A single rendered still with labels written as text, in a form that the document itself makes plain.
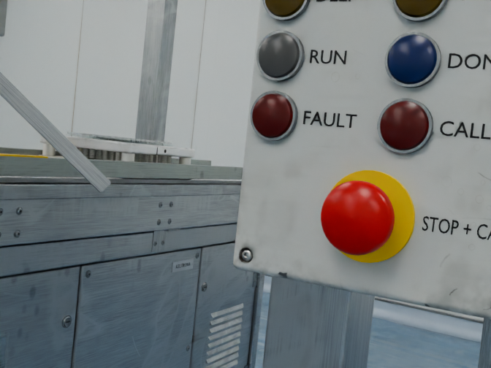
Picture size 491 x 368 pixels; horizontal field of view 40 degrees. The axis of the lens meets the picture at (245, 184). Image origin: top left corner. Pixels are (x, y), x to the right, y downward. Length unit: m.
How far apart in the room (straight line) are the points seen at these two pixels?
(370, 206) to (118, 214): 1.02
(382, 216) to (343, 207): 0.02
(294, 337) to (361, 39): 0.21
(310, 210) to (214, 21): 4.34
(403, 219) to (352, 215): 0.03
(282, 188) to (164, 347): 1.28
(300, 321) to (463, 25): 0.22
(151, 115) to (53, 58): 3.87
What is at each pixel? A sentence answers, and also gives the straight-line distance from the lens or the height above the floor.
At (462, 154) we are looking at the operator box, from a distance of 0.38.
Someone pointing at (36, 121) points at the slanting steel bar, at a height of 0.89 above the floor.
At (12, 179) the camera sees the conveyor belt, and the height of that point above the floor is 0.79.
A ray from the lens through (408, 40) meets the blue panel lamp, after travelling 0.38.
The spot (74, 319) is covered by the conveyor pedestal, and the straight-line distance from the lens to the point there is 1.39.
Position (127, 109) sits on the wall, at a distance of 5.11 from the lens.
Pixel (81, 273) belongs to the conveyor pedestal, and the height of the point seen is 0.61.
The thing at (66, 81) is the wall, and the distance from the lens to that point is 5.59.
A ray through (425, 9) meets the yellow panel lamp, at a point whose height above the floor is 0.97.
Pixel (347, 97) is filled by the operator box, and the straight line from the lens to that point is 0.40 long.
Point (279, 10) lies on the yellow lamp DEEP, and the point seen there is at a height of 0.97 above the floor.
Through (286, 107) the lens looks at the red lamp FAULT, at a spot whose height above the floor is 0.91.
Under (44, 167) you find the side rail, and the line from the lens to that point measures 1.18.
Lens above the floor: 0.88
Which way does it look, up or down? 3 degrees down
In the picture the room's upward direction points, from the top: 6 degrees clockwise
